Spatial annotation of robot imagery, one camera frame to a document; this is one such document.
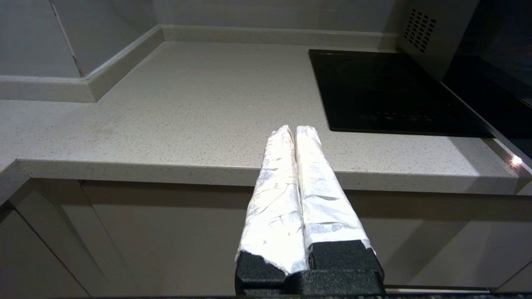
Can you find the microwave door with dark glass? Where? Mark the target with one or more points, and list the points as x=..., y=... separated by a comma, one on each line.
x=494, y=83

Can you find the black induction cooktop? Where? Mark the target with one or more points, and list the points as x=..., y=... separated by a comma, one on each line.
x=386, y=91

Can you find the angled cabinet corner panel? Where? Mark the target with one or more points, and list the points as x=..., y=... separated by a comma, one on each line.
x=62, y=216

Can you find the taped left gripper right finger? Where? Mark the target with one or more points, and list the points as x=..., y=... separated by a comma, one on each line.
x=324, y=199

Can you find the grey cabinet side panel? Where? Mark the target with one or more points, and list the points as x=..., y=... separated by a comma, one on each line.
x=25, y=265

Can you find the beige cabinet door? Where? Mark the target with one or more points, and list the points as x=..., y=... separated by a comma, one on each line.
x=436, y=241
x=519, y=282
x=174, y=236

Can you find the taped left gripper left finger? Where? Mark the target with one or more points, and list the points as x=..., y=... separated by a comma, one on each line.
x=272, y=207

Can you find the silver microwave oven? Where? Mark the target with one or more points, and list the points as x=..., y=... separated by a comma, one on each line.
x=432, y=37

